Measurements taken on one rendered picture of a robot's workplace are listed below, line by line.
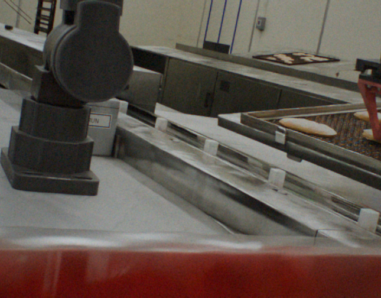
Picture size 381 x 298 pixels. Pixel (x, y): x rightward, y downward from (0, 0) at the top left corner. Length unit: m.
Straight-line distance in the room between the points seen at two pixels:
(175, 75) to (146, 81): 3.97
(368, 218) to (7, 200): 0.33
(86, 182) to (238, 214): 0.16
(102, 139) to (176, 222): 0.26
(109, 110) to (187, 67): 4.12
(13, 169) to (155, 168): 0.19
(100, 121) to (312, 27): 5.69
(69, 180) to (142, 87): 0.51
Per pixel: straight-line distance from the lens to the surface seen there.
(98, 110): 0.85
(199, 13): 8.23
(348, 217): 0.67
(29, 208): 0.60
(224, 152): 0.87
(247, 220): 0.62
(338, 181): 1.04
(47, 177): 0.66
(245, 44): 7.31
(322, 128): 0.91
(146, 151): 0.80
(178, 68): 5.10
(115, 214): 0.62
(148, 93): 1.16
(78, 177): 0.68
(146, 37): 8.45
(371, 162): 0.76
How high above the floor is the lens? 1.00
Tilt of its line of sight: 10 degrees down
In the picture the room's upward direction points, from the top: 11 degrees clockwise
